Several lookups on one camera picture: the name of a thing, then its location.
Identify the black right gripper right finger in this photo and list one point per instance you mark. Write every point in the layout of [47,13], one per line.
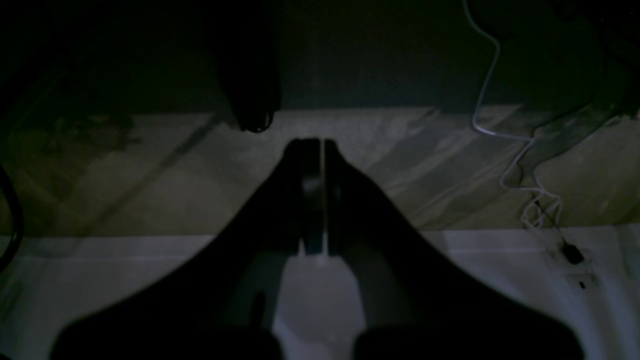
[418,304]

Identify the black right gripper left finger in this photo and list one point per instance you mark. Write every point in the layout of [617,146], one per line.
[220,304]

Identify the black plug adapter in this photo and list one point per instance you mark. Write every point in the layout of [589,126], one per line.
[572,253]

